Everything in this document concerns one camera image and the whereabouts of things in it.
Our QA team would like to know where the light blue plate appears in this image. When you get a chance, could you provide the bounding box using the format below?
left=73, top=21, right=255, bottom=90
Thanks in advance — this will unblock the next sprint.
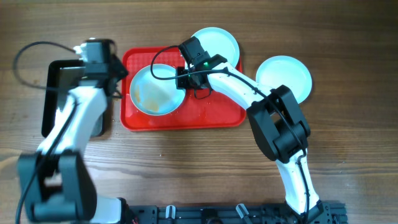
left=129, top=65, right=186, bottom=116
left=256, top=55, right=313, bottom=103
left=193, top=27, right=240, bottom=67

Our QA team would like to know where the light blue plate bottom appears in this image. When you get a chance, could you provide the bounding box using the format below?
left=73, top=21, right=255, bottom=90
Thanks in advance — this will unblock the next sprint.
left=256, top=55, right=313, bottom=103

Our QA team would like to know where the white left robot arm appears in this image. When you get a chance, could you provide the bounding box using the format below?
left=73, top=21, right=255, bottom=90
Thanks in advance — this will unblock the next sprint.
left=15, top=55, right=131, bottom=223

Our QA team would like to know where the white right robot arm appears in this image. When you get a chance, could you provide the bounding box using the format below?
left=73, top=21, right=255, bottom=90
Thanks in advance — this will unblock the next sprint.
left=175, top=55, right=321, bottom=222

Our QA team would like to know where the black water tray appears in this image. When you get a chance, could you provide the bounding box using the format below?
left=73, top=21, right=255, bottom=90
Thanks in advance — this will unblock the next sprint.
left=41, top=59, right=106, bottom=138

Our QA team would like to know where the light blue plate top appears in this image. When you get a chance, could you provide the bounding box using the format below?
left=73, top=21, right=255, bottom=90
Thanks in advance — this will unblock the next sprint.
left=193, top=27, right=240, bottom=67

